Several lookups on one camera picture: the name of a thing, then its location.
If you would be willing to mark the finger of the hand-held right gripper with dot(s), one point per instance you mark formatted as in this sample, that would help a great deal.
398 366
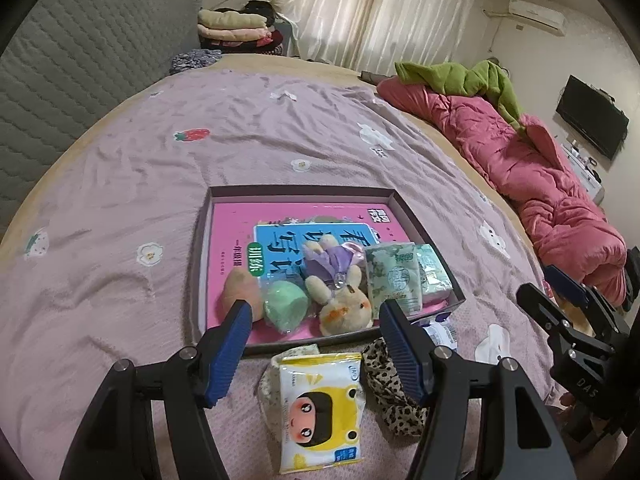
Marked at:
540 310
565 282

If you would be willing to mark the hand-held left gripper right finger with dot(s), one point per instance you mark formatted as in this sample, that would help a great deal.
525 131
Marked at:
400 355

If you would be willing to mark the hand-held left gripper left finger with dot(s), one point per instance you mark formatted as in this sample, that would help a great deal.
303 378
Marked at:
230 350

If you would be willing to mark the green sponge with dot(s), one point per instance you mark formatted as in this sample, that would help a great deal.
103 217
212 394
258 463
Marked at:
285 305

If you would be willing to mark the shallow dark cardboard box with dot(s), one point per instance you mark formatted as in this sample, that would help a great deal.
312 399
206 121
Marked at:
200 285

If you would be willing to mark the bunny plush with purple dress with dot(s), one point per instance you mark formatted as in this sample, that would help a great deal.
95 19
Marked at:
345 305

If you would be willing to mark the green patterned tissue pack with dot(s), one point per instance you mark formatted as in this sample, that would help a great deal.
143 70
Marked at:
395 275

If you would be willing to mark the yellow cartoon wet wipes packet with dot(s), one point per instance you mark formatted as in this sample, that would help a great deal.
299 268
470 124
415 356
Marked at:
320 410

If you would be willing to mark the leopard print cloth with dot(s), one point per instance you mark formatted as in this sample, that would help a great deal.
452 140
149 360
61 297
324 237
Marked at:
390 395

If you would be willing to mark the small white blue packet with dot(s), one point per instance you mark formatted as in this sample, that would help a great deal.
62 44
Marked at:
440 332

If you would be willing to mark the peach egg-shaped sponge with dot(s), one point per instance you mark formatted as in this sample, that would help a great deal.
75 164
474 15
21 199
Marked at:
242 287

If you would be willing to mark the small mint tissue pack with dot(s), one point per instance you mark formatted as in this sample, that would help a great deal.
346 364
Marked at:
435 275

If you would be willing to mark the pink quilt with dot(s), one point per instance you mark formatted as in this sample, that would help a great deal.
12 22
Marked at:
540 185

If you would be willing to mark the white cluttered shelf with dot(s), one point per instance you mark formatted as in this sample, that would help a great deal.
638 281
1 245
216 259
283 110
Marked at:
582 165

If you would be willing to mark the pink book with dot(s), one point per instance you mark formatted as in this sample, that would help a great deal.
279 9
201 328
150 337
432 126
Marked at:
230 230

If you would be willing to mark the purple printed bed sheet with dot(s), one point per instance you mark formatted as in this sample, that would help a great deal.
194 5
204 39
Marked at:
125 185

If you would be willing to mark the green blanket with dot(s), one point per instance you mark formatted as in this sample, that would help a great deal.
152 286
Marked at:
450 77

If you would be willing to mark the white air conditioner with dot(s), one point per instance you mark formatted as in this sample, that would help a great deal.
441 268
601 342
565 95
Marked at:
537 14

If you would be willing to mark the small brown cushion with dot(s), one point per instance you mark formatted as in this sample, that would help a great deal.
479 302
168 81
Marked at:
372 76

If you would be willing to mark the blue knitted cloth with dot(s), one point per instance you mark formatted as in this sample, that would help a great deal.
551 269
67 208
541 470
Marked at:
195 60

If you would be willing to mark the stack of folded clothes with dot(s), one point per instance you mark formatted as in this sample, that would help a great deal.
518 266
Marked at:
275 40

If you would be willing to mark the pink folded garment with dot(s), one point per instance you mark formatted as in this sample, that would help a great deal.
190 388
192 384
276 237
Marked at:
235 35

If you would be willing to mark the beige folded garment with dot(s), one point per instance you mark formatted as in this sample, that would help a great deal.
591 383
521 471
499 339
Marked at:
230 19

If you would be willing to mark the white curtain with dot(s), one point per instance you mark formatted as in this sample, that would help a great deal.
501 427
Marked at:
375 10

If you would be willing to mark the grey quilted headboard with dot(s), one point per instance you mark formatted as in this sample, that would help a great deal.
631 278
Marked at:
90 45

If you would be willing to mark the black garment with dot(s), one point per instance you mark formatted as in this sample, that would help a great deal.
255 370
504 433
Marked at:
260 7

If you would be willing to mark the black wall television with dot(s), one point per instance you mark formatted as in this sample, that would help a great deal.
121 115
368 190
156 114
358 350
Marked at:
590 115

